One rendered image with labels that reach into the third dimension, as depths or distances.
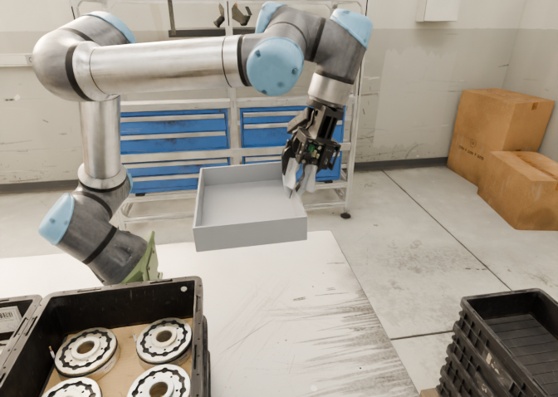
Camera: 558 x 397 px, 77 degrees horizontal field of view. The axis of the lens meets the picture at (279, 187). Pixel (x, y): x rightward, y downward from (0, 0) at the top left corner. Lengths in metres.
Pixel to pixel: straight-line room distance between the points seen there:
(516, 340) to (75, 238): 1.32
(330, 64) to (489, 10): 3.36
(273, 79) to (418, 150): 3.44
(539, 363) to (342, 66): 1.08
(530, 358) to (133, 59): 1.32
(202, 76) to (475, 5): 3.45
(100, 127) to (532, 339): 1.40
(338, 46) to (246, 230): 0.35
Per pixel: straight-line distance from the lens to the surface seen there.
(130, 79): 0.62
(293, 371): 0.89
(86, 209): 0.99
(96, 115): 0.88
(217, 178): 0.87
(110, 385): 0.77
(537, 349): 1.44
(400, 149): 3.80
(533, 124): 3.65
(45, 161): 3.69
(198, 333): 0.66
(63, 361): 0.80
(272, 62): 0.50
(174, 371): 0.72
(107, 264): 0.99
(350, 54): 0.65
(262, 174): 0.87
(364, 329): 0.99
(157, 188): 2.58
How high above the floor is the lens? 1.41
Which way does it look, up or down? 26 degrees down
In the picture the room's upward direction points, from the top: straight up
